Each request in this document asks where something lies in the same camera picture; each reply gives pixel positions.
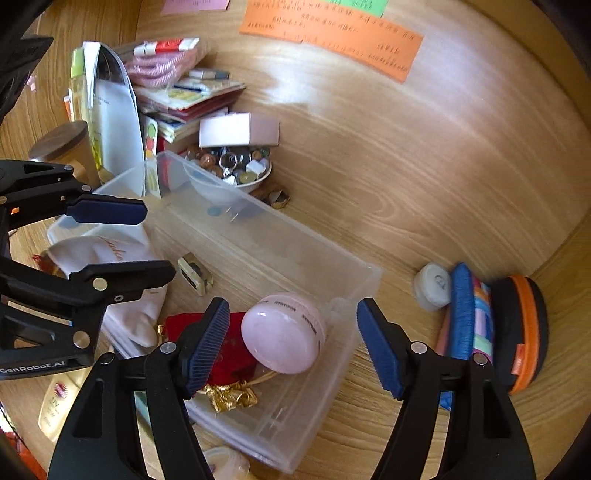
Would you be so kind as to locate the white standing pouch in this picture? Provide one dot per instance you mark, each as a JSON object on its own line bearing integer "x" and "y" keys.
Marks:
{"x": 115, "y": 129}

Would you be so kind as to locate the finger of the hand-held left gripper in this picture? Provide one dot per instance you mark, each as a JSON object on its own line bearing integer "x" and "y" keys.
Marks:
{"x": 108, "y": 211}
{"x": 129, "y": 277}

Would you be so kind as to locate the usb stick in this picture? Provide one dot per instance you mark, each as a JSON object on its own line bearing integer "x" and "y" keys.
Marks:
{"x": 207, "y": 74}

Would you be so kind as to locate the stack of notebooks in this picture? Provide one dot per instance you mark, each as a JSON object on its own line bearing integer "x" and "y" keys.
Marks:
{"x": 194, "y": 108}

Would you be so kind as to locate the small white round container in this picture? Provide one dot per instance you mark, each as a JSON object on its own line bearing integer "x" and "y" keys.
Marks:
{"x": 431, "y": 286}

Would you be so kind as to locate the clear plastic storage box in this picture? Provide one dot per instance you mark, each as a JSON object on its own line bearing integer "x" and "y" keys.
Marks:
{"x": 277, "y": 249}

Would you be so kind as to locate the wooden desktop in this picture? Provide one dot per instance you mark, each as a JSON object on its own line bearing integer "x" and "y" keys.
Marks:
{"x": 369, "y": 161}

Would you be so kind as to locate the blue colourful woven pouch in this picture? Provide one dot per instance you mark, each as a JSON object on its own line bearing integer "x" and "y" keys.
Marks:
{"x": 461, "y": 314}

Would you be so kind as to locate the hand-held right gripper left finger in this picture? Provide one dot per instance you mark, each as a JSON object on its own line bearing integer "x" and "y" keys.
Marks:
{"x": 210, "y": 346}

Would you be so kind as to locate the red and white packet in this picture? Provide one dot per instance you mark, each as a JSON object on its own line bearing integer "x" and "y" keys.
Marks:
{"x": 166, "y": 46}

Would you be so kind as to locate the orange paper note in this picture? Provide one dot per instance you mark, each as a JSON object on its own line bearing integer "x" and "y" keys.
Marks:
{"x": 323, "y": 32}

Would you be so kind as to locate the red velvet pouch gold ribbon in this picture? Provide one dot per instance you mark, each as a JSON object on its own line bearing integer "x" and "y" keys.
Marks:
{"x": 231, "y": 399}

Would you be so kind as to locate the coloured dot sticker sheet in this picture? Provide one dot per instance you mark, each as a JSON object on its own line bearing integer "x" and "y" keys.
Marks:
{"x": 150, "y": 138}

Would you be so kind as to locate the white bowl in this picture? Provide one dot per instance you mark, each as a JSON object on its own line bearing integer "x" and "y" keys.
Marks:
{"x": 217, "y": 189}

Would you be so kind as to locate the black and orange round case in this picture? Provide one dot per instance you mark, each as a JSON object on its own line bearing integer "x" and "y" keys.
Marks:
{"x": 508, "y": 323}

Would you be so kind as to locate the jar with wooden lid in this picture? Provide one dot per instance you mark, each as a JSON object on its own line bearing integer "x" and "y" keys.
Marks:
{"x": 60, "y": 138}

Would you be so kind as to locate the pink paper note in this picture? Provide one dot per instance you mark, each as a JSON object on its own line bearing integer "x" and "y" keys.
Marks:
{"x": 194, "y": 4}

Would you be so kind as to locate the tape roll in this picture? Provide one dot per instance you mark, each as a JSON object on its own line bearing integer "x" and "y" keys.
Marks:
{"x": 226, "y": 464}

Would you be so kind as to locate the gold cosmetic tube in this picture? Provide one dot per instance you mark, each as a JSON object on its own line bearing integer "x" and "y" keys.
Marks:
{"x": 60, "y": 401}

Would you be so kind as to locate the white cloth bag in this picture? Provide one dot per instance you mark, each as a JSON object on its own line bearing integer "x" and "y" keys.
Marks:
{"x": 115, "y": 244}

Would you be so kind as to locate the pink round case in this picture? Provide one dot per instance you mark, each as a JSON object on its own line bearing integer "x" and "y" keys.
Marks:
{"x": 281, "y": 334}

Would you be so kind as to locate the green paper note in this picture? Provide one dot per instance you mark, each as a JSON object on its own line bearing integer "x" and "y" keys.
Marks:
{"x": 360, "y": 5}

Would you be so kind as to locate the white rectangular box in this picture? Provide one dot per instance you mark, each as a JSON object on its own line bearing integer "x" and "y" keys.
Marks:
{"x": 231, "y": 131}

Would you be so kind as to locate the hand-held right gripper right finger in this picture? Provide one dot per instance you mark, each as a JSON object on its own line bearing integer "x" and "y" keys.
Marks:
{"x": 381, "y": 355}

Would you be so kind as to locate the pile of beads and trinkets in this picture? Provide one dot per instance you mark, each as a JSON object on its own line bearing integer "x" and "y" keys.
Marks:
{"x": 231, "y": 166}

